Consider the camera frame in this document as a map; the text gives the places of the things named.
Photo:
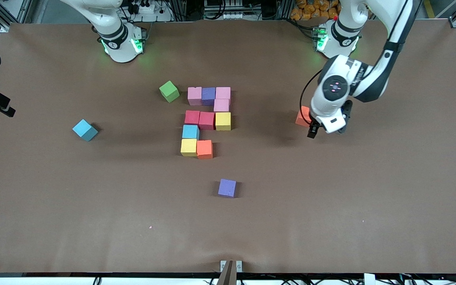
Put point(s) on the pink foam block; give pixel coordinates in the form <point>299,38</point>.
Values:
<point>221,105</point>
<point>194,96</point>
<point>223,93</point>

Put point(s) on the yellow foam block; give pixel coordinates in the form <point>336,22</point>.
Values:
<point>189,147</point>
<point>223,121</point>

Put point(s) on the orange foam block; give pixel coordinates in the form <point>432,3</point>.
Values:
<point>204,149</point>
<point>303,117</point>

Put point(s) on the red foam block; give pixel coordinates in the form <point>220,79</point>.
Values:
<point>192,117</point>
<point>206,121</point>

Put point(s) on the green foam block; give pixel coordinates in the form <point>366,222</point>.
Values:
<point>169,91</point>

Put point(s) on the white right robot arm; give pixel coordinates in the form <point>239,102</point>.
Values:
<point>121,43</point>

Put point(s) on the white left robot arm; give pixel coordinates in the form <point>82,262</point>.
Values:
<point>335,87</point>

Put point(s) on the cyan foam block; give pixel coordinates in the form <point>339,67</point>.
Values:
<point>84,128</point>
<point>190,131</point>

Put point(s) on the purple foam block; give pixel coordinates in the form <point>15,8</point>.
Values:
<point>227,187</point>
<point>208,96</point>

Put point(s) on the silver metal bracket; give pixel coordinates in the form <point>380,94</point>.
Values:
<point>239,266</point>

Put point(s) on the white equipment rack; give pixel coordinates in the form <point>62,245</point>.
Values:
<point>228,16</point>

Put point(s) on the white power strip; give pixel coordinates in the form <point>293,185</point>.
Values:
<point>160,16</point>

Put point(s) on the pile of orange objects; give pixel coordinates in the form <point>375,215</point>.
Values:
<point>307,10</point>

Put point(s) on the brown table cover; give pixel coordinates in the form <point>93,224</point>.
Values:
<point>228,229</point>

